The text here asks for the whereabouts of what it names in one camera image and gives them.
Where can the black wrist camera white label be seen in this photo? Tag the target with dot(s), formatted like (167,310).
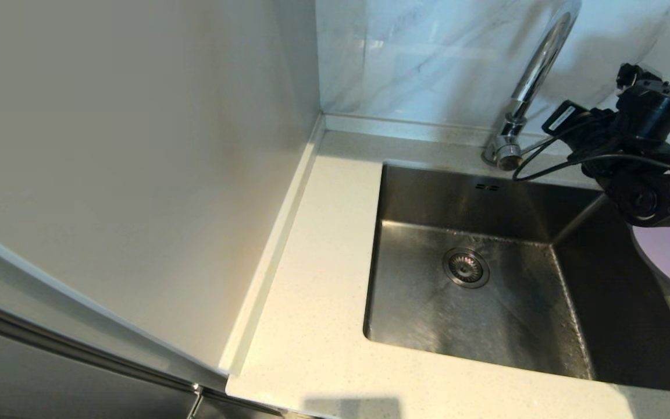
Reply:
(567,119)

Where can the white tall cabinet side panel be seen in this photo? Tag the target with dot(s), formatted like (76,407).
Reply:
(108,145)

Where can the stainless steel appliance door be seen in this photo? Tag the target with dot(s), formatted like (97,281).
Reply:
(21,372)

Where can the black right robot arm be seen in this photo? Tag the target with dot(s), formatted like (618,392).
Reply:
(655,110)

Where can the chrome gooseneck faucet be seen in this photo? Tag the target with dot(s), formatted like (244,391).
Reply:
(538,64)

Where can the stainless steel sink basin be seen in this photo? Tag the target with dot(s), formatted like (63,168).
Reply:
(486,331)

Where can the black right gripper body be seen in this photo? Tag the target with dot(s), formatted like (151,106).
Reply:
(599,142)

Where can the round metal drain strainer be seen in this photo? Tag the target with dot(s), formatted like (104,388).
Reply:
(466,268)

